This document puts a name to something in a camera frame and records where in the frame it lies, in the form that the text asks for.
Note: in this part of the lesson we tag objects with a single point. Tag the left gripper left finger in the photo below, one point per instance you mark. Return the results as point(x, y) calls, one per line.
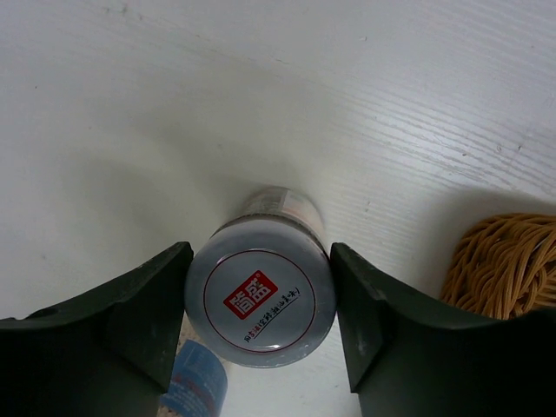
point(107, 352)

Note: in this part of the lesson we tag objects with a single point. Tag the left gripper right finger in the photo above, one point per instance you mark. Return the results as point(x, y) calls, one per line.
point(408, 354)

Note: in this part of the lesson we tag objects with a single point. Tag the white-lid dark jam jar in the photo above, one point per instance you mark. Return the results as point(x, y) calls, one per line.
point(260, 292)

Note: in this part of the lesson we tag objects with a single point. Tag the brown wicker divided tray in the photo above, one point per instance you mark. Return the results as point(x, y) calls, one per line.
point(503, 267)

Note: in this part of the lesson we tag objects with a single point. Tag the silver-cap blue-label jar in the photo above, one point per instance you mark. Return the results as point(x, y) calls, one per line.
point(198, 384)

